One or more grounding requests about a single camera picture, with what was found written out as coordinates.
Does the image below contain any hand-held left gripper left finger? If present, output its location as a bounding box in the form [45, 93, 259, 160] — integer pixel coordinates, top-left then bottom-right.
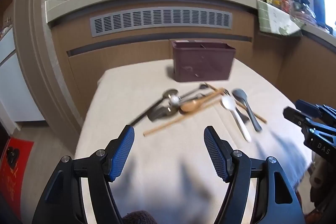
[31, 125, 135, 224]

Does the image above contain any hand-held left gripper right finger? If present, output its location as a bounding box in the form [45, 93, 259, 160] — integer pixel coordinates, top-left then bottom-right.
[203, 126, 306, 224]

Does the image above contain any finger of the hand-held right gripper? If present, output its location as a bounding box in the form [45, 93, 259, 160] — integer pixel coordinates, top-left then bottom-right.
[283, 106, 317, 133]
[295, 99, 336, 121]

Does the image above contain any wooden chopstick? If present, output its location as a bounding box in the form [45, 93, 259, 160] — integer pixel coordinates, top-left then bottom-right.
[204, 82, 268, 124]
[143, 98, 223, 137]

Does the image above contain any dark spoon with black handle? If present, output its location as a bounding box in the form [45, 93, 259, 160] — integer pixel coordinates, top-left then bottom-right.
[129, 88, 179, 126]

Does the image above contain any white plastic spoon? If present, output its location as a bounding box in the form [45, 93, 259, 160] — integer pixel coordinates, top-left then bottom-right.
[221, 95, 252, 142]

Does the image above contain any metal spoon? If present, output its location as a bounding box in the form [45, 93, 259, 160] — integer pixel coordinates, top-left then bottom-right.
[180, 84, 209, 100]
[147, 106, 179, 122]

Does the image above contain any wooden spoon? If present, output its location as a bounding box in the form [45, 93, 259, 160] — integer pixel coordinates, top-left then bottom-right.
[180, 88, 226, 113]

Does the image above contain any grey plastic spoon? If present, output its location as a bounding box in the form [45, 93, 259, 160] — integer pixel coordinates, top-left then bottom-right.
[232, 88, 263, 132]

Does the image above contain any brown plastic utensil holder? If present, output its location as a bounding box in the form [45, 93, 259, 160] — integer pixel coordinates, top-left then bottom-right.
[171, 40, 236, 83]

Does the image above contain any person's right hand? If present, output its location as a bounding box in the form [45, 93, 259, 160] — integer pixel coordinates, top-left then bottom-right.
[308, 157, 328, 194]

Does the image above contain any beige tablecloth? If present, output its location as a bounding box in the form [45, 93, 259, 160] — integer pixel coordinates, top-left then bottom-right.
[75, 57, 313, 224]

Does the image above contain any dark brown fuzzy cloth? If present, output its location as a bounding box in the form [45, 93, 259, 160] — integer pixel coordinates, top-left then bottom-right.
[122, 210, 158, 224]

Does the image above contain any green checked cloth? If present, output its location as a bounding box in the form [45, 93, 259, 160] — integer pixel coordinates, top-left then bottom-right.
[257, 0, 303, 36]

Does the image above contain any wooden cabinet front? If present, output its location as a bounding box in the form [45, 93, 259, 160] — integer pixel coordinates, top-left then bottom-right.
[51, 2, 336, 135]

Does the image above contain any red-capped bottle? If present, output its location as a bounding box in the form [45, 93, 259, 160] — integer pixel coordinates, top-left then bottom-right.
[280, 0, 292, 13]

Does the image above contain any white cabinet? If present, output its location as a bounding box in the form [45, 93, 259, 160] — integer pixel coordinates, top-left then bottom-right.
[0, 27, 47, 123]

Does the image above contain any grey vent grille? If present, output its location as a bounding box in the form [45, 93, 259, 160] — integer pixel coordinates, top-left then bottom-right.
[90, 7, 233, 38]

